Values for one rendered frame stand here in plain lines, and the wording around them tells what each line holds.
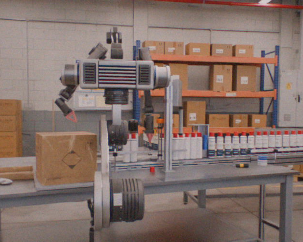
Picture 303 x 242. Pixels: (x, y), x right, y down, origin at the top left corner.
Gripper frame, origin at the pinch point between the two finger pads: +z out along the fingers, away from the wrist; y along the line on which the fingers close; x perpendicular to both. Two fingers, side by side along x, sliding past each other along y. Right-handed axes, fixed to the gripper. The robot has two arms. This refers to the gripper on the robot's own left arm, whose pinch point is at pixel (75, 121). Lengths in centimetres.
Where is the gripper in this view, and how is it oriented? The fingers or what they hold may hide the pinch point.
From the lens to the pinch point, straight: 245.5
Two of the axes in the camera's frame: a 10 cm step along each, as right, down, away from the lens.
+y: -1.8, -0.4, 9.8
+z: 6.2, 7.7, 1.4
